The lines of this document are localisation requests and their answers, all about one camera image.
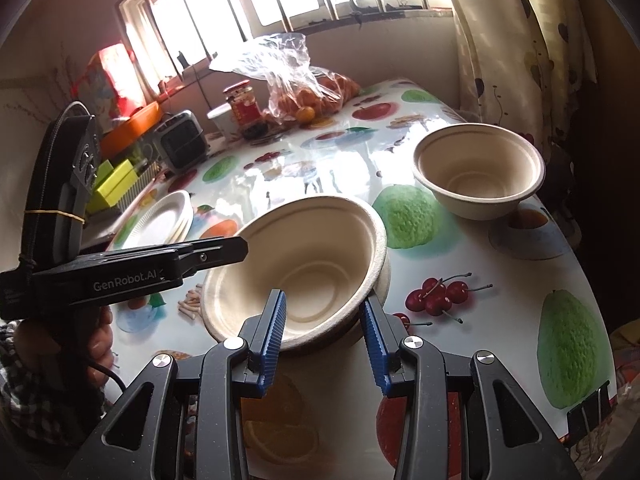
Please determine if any glass jar with red label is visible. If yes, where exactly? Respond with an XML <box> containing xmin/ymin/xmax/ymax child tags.
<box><xmin>223</xmin><ymin>80</ymin><xmax>268</xmax><ymax>141</ymax></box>

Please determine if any green box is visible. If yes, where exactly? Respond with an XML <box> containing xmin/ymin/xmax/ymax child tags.
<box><xmin>86</xmin><ymin>160</ymin><xmax>139</xmax><ymax>214</ymax></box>
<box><xmin>94</xmin><ymin>159</ymin><xmax>118</xmax><ymax>188</ymax></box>

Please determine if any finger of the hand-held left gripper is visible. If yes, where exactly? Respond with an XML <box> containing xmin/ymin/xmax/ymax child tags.
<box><xmin>170</xmin><ymin>236</ymin><xmax>250</xmax><ymax>282</ymax></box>

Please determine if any patterned curtain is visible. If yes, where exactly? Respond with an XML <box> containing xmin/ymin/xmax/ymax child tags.
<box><xmin>440</xmin><ymin>0</ymin><xmax>601</xmax><ymax>161</ymax></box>

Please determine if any person's left forearm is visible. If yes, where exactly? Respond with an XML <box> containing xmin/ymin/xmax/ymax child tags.
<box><xmin>0</xmin><ymin>320</ymin><xmax>66</xmax><ymax>443</ymax></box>

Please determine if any small grey heater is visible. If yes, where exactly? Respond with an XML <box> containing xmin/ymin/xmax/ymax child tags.
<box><xmin>152</xmin><ymin>110</ymin><xmax>211</xmax><ymax>174</ymax></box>

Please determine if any fruit printed tablecloth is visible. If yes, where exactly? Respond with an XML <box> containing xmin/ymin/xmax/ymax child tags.
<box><xmin>107</xmin><ymin>77</ymin><xmax>618</xmax><ymax>480</ymax></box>

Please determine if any black cable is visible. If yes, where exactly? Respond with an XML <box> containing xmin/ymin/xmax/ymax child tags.
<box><xmin>85</xmin><ymin>355</ymin><xmax>129</xmax><ymax>392</ymax></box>

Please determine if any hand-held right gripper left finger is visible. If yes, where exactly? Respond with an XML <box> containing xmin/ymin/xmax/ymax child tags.
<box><xmin>62</xmin><ymin>288</ymin><xmax>288</xmax><ymax>480</ymax></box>

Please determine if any clear plastic bag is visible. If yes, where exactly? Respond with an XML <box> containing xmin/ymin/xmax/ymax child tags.
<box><xmin>209</xmin><ymin>32</ymin><xmax>361</xmax><ymax>124</ymax></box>

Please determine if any red patterned package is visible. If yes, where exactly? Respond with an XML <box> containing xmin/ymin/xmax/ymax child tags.
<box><xmin>75</xmin><ymin>44</ymin><xmax>149</xmax><ymax>117</ymax></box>

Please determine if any large white ribbed plate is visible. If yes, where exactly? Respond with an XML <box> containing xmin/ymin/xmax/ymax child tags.
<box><xmin>170</xmin><ymin>205</ymin><xmax>196</xmax><ymax>244</ymax></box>
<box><xmin>121</xmin><ymin>190</ymin><xmax>193</xmax><ymax>251</ymax></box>

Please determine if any orange basin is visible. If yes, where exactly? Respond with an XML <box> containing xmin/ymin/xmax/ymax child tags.
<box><xmin>100</xmin><ymin>101</ymin><xmax>164</xmax><ymax>159</ymax></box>

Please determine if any beige paper bowl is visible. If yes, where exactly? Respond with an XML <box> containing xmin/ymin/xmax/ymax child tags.
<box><xmin>412</xmin><ymin>123</ymin><xmax>546</xmax><ymax>221</ymax></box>
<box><xmin>280</xmin><ymin>252</ymin><xmax>392</xmax><ymax>354</ymax></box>
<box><xmin>201</xmin><ymin>195</ymin><xmax>388</xmax><ymax>349</ymax></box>

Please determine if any white tub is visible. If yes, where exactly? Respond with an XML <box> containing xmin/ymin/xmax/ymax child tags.
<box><xmin>206</xmin><ymin>105</ymin><xmax>241</xmax><ymax>141</ymax></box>

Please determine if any yellow rubber band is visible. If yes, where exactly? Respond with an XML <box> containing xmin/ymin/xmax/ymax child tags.
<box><xmin>25</xmin><ymin>208</ymin><xmax>86</xmax><ymax>224</ymax></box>

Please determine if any black binder clip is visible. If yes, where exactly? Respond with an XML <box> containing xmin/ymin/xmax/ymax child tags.
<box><xmin>567</xmin><ymin>380</ymin><xmax>614</xmax><ymax>449</ymax></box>

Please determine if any grey striped box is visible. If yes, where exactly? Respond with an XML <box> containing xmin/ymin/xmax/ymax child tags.
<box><xmin>115</xmin><ymin>161</ymin><xmax>162</xmax><ymax>207</ymax></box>

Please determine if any pile of oranges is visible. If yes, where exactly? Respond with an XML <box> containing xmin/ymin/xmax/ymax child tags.
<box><xmin>272</xmin><ymin>75</ymin><xmax>361</xmax><ymax>124</ymax></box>

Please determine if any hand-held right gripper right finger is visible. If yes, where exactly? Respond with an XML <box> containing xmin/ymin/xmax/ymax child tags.
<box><xmin>358</xmin><ymin>296</ymin><xmax>583</xmax><ymax>480</ymax></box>

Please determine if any person's left hand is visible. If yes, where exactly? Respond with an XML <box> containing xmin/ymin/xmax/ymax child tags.
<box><xmin>12</xmin><ymin>305</ymin><xmax>115</xmax><ymax>391</ymax></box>

